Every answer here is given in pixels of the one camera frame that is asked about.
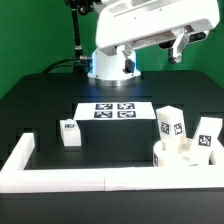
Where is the white marker tag sheet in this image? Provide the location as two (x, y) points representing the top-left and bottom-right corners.
(74, 102), (156, 120)

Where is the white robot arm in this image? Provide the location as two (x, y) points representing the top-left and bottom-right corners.
(88, 0), (220, 86)

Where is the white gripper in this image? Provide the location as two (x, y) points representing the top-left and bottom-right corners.
(96, 0), (220, 74)

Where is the white U-shaped fence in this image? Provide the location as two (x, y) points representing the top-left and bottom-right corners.
(0, 133), (224, 194)

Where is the black cable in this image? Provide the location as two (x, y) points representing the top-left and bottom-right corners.
(41, 55), (93, 75)

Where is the white round stool seat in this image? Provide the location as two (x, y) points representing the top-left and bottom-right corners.
(153, 139), (217, 167)

